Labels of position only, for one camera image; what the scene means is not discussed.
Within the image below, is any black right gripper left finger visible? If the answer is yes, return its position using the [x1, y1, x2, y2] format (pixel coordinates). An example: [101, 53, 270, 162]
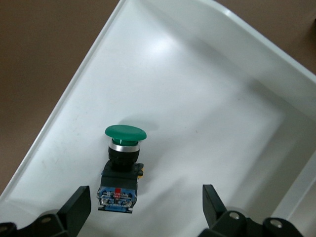
[0, 185, 93, 237]

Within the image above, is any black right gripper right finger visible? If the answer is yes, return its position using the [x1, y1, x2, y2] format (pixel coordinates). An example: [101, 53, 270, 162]
[199, 184, 305, 237]

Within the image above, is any green mushroom push button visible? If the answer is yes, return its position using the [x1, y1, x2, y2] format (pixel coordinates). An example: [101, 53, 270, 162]
[95, 124, 148, 213]

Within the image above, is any white plastic drawer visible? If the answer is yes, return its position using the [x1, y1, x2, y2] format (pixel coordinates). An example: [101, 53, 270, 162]
[0, 0, 316, 237]

